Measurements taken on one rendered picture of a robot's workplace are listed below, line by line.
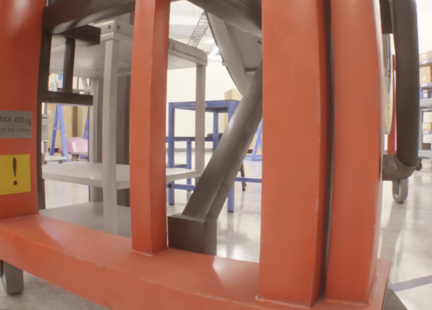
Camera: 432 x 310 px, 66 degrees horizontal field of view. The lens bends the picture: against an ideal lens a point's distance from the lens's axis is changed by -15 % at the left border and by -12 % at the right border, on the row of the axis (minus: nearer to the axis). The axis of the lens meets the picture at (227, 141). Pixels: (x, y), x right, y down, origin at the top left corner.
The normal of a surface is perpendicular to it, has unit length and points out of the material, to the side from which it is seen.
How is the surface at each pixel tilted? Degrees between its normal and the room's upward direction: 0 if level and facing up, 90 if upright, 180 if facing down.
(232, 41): 110
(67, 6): 90
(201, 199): 43
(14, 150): 90
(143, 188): 90
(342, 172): 90
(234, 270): 0
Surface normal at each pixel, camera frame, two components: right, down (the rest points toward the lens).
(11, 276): 0.66, 0.10
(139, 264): 0.01, -1.00
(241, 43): -0.34, 0.70
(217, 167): -0.30, -0.73
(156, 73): 0.89, 0.02
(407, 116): -0.30, 0.47
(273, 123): -0.46, 0.01
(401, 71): -0.74, 0.03
